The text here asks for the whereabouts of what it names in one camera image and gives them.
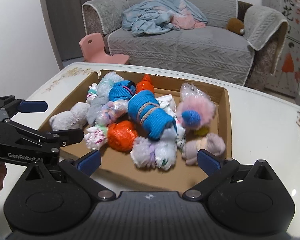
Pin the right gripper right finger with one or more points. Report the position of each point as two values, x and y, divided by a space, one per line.
218 171

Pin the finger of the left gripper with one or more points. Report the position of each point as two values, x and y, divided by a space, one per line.
17 138
10 106

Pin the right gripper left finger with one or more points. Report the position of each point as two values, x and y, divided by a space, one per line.
80 171

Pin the mauve knit sock bundle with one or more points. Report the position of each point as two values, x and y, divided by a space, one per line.
212 142

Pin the white sock bundle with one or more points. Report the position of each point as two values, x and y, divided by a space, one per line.
70 119

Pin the white green leaf bundle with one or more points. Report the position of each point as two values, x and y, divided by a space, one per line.
181 137

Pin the grey sock bundle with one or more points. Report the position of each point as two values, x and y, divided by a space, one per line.
95 106

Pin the lilac bubble wrap bundle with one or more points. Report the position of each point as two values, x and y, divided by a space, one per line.
154 154

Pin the pink fluffy blue ball toy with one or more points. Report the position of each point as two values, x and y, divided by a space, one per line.
195 112

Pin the white patterned paper bundle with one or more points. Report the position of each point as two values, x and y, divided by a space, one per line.
167 101

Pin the clear bubble wrap bundle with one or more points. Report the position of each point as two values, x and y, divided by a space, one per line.
192 92

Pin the blue sock roll pink tie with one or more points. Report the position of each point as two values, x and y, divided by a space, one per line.
123 90

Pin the blue sock roll rope tie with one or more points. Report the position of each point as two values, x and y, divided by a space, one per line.
144 109

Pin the orange plastic bag bundle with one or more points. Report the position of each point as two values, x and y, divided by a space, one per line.
145 84

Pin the white pink spotted bundle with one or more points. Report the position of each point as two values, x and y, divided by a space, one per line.
96 137

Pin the small white teal tied bundle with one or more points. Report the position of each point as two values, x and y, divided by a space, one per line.
92 93

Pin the bubble wrap teal tie bundle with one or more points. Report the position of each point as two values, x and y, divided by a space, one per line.
105 85

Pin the pink plastic chair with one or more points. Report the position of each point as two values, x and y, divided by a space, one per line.
93 50

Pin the grey door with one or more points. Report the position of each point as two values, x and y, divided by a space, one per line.
65 28

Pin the grey sofa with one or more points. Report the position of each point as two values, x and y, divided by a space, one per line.
212 51

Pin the brown plush toy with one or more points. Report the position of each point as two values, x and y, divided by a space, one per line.
236 26

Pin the pink blanket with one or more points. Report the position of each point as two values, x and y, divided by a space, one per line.
186 22

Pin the light blue blanket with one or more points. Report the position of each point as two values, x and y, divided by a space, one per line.
153 17

